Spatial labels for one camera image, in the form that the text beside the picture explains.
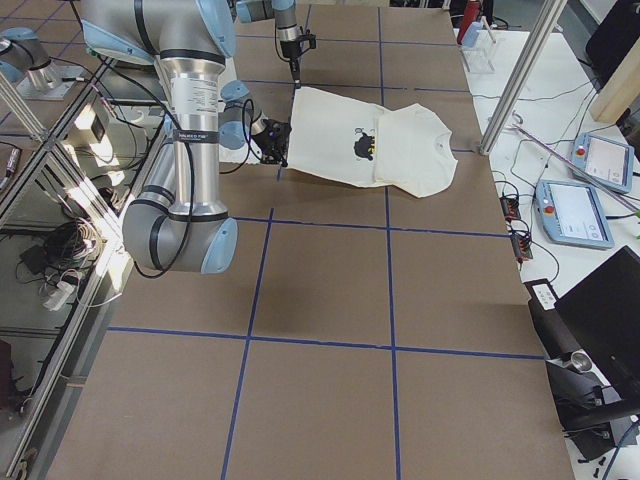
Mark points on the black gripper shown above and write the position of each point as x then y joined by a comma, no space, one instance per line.
289,50
274,143

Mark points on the cream long-sleeve cat shirt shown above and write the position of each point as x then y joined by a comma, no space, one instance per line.
366,145

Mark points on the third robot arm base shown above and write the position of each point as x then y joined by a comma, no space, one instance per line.
26,63

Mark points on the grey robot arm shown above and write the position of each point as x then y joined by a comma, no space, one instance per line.
178,221
282,12

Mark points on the red bottle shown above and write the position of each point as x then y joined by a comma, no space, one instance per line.
470,14

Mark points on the brown paper table cover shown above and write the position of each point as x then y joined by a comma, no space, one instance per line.
358,333

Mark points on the far orange black connector box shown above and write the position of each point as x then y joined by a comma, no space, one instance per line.
510,206

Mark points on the orange black connector box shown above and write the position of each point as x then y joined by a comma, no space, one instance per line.
510,206
521,245

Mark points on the near orange black connector box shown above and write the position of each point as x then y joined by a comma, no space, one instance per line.
521,245

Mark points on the near teach pendant tablet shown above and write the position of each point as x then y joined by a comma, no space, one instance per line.
572,215

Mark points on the teach pendant tablet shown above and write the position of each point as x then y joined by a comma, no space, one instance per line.
572,215
605,159

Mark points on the far teach pendant tablet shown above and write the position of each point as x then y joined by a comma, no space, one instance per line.
605,159

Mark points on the wooden board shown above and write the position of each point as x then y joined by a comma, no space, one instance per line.
620,91

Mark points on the pink metal rod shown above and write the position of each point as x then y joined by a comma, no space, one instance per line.
575,169

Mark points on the black monitor panel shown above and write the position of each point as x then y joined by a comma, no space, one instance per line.
602,313

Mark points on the black stand with metal cup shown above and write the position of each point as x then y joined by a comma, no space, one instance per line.
575,387

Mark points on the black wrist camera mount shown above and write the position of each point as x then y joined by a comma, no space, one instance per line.
274,136

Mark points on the white wire rack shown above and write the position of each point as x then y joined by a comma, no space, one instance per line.
480,58

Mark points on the aluminium frame post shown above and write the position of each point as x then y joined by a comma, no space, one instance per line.
535,42

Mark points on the aluminium table frame rail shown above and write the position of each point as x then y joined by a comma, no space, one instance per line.
83,169

